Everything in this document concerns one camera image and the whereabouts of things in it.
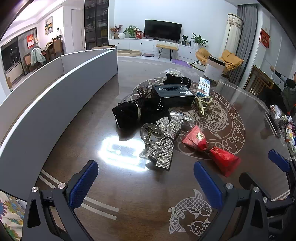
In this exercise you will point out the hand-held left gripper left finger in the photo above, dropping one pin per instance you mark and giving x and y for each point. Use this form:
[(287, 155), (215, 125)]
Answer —
[(83, 184)]

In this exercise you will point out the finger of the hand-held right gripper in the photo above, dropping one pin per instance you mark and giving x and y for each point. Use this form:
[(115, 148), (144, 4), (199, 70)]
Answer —
[(253, 182), (278, 160)]

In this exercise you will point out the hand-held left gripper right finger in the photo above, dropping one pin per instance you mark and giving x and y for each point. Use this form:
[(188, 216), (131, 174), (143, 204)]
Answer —
[(208, 186)]

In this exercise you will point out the red gift packet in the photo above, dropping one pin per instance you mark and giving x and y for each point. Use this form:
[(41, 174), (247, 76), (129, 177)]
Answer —
[(222, 160)]

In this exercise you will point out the rhinestone bow hair clip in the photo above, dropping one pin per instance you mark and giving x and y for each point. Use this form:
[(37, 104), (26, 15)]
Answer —
[(165, 139)]

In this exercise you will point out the clear plastic packet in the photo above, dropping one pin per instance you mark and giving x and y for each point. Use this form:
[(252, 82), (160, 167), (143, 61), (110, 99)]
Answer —
[(186, 120)]

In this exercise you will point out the gold hair claw clip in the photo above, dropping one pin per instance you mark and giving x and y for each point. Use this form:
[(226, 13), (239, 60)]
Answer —
[(201, 106)]

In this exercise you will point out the black scrunchie white bead trim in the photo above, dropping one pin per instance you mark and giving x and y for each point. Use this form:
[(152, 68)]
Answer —
[(126, 114)]

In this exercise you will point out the grey bench sofa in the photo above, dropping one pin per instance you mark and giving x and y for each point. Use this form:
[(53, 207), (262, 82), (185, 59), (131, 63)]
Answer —
[(34, 111)]

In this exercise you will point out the clear frame eyeglasses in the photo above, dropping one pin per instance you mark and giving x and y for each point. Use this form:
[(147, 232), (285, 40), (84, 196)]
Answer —
[(124, 99)]

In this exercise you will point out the black rhinestone scrunchie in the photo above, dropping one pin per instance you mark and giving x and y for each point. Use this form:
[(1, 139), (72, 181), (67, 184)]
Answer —
[(152, 110)]

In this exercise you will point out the blue and white box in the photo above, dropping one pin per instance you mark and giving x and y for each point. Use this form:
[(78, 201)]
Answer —
[(203, 89)]

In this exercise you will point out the brown fish-patterned desktop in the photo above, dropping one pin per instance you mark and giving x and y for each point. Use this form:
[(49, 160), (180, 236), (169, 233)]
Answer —
[(115, 185)]

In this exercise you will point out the pile of assorted packets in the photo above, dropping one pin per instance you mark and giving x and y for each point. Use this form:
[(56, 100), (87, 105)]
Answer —
[(289, 129)]

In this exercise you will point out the silver metal bar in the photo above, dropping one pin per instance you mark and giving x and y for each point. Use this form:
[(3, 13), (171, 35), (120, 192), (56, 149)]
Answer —
[(272, 126)]

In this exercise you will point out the floral cloth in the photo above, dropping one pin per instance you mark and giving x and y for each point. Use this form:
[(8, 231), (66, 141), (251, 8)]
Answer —
[(10, 215)]

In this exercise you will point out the black printed box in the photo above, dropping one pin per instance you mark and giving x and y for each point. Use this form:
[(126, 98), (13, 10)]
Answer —
[(173, 95)]

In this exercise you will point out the tall cylindrical jar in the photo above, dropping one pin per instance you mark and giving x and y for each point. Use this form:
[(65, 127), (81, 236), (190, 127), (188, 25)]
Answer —
[(215, 69)]

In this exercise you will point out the black beaded hair accessory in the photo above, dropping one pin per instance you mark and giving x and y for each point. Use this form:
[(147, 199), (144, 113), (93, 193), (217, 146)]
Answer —
[(174, 80)]

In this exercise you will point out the yellow lounge chair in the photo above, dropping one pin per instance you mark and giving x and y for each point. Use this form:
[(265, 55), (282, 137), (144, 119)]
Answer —
[(203, 54), (231, 59)]

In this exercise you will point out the clear bag with gold contents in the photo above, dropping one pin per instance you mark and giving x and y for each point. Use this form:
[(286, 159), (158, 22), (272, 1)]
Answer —
[(174, 72)]

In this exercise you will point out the purple floor mat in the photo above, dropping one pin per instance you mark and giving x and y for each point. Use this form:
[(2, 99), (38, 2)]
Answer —
[(181, 63)]

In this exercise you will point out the grey curtain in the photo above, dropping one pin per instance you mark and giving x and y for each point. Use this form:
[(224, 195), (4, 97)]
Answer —
[(248, 34)]

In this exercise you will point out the covered standing air conditioner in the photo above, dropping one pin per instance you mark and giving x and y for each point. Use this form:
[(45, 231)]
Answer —
[(233, 32)]

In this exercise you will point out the jacket on chair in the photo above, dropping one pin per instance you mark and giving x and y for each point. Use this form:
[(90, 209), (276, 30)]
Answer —
[(38, 56)]

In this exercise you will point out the cardboard box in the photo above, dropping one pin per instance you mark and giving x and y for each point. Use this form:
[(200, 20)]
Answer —
[(104, 47)]

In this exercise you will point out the beige pet bed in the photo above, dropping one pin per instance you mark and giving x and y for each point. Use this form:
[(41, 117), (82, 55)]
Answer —
[(129, 53)]

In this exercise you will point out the wooden dining chair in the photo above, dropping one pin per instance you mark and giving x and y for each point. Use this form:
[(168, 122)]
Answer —
[(57, 47)]

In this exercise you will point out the large leafy potted plant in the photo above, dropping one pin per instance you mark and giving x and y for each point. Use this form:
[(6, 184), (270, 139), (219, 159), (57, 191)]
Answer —
[(198, 39)]

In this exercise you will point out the dark glass balcony door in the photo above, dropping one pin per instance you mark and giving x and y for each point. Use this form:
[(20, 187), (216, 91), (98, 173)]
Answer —
[(13, 58)]

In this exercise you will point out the wooden bench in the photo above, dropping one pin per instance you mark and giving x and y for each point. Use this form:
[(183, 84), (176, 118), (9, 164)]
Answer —
[(166, 46)]

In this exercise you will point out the small potted plant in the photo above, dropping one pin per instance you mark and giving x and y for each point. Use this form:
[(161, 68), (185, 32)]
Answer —
[(184, 39)]

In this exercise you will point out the white television cabinet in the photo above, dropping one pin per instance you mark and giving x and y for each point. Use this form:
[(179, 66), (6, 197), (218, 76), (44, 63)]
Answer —
[(138, 45)]

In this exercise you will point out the white round vase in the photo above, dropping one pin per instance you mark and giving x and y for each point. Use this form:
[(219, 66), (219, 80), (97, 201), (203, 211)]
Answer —
[(121, 35)]

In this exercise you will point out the red flower bouquet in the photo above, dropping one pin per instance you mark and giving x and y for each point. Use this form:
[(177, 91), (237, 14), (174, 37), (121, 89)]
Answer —
[(116, 29)]

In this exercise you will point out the red gift box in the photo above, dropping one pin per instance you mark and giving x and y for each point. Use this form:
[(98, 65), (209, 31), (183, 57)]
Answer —
[(139, 34)]

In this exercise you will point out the green potted plant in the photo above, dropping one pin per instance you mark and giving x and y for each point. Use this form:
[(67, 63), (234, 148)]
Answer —
[(131, 30)]

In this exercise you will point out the dark glass cabinet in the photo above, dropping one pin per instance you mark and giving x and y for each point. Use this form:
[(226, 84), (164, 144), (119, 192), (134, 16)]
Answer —
[(96, 23)]

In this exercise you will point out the black television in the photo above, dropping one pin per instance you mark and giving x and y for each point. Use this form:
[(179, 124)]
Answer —
[(163, 30)]

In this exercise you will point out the red wall hanging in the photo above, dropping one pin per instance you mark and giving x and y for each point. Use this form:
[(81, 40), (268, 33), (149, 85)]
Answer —
[(264, 38)]

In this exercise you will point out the red wall calendar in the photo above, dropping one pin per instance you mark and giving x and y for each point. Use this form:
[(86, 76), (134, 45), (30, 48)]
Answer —
[(30, 41)]

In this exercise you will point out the framed wall painting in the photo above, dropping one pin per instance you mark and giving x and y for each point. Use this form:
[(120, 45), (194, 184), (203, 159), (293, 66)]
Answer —
[(48, 25)]

